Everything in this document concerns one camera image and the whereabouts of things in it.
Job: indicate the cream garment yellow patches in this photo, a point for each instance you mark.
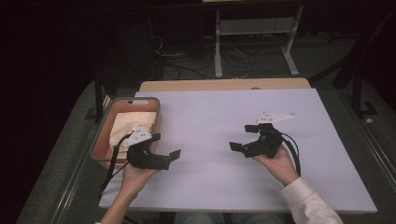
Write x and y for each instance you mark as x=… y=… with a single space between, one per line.
x=127 y=123

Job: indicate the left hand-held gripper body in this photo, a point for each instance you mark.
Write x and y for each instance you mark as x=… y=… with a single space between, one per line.
x=146 y=160

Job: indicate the dark angled stand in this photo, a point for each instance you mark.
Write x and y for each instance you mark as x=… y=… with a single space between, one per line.
x=358 y=93

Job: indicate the white foam board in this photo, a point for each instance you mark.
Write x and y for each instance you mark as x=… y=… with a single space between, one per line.
x=211 y=118

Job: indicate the person's left hand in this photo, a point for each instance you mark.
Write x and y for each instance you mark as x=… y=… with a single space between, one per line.
x=134 y=180

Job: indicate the person's right hand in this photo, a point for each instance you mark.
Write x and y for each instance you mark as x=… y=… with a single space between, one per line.
x=280 y=168

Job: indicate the wooden table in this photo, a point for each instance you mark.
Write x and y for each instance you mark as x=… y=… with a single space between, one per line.
x=218 y=84

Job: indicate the black metal stand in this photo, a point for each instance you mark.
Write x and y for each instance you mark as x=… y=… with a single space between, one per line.
x=99 y=99

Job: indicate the white metal stand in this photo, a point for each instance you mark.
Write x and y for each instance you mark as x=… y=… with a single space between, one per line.
x=219 y=46

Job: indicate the small white round object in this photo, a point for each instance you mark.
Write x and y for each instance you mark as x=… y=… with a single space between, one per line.
x=369 y=120

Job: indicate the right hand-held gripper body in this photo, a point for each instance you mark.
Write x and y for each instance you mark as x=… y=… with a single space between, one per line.
x=264 y=146

